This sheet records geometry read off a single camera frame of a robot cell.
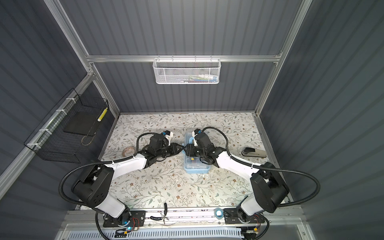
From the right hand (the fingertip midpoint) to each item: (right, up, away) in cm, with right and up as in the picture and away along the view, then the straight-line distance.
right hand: (188, 149), depth 85 cm
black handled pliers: (-12, -32, -11) cm, 36 cm away
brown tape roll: (-41, -3, +14) cm, 43 cm away
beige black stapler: (+39, -3, +9) cm, 40 cm away
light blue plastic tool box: (+5, -11, -1) cm, 12 cm away
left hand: (-3, +1, +2) cm, 3 cm away
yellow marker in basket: (-47, +20, -4) cm, 51 cm away
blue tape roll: (+17, -29, -9) cm, 35 cm away
